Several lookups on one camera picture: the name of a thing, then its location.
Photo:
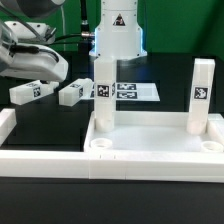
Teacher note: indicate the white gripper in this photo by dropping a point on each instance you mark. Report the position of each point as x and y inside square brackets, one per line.
[33, 62]

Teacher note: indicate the white desk top tray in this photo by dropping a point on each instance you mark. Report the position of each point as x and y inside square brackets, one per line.
[143, 131]

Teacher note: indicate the white left fence block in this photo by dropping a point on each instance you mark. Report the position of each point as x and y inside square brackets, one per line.
[7, 123]

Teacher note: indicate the fiducial marker sheet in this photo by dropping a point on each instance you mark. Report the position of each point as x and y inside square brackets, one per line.
[136, 92]

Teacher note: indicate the white front fence bar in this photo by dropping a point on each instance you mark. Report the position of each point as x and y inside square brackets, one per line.
[161, 166]

